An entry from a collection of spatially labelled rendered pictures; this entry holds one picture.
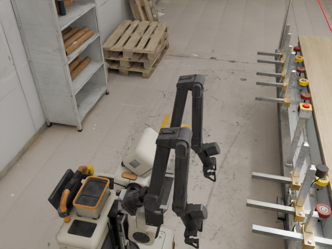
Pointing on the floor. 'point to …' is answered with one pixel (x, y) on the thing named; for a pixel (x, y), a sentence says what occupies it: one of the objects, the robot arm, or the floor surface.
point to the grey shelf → (77, 15)
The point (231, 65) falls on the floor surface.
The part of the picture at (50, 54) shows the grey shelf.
